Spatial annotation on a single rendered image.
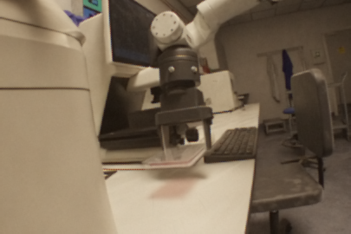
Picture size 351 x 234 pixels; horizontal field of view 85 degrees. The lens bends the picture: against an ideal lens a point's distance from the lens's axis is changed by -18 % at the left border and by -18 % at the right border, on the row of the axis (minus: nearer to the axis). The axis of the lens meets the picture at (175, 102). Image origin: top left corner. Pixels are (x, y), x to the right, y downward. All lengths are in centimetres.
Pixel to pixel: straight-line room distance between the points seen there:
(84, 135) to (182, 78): 32
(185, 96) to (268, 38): 560
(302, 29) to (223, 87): 412
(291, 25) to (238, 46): 147
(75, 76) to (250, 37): 590
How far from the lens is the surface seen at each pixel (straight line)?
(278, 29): 608
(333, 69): 612
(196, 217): 34
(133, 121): 82
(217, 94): 238
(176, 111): 46
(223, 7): 51
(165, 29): 48
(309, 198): 102
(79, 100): 16
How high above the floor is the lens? 91
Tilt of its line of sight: 1 degrees up
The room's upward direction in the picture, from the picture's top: 9 degrees counter-clockwise
